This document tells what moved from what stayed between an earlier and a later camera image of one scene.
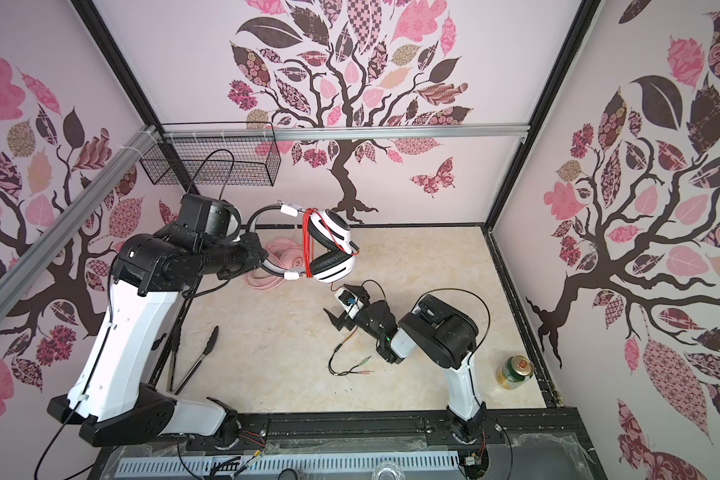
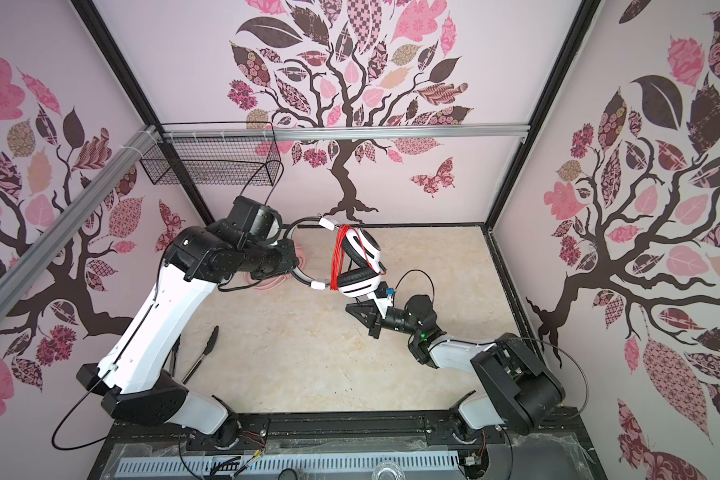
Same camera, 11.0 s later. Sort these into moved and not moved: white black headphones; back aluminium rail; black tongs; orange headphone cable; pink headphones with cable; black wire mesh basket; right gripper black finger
Moved: right gripper black finger; orange headphone cable; white black headphones
Not moved: back aluminium rail; pink headphones with cable; black tongs; black wire mesh basket
